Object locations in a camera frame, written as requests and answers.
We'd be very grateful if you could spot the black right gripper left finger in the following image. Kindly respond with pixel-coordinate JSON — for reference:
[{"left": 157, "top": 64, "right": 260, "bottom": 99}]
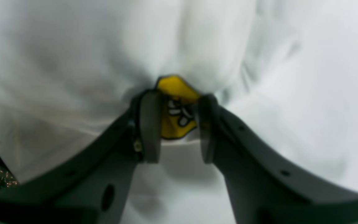
[{"left": 0, "top": 90, "right": 162, "bottom": 224}]

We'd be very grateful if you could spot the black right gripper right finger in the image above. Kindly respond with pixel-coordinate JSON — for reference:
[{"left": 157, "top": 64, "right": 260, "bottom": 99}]
[{"left": 197, "top": 95, "right": 358, "bottom": 224}]

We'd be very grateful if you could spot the white T-shirt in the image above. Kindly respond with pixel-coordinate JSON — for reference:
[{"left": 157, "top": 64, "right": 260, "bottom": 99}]
[{"left": 0, "top": 0, "right": 358, "bottom": 224}]

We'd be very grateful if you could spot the clear plastic bag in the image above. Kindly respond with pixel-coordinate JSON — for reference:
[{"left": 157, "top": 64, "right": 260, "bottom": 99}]
[{"left": 0, "top": 166, "right": 19, "bottom": 195}]

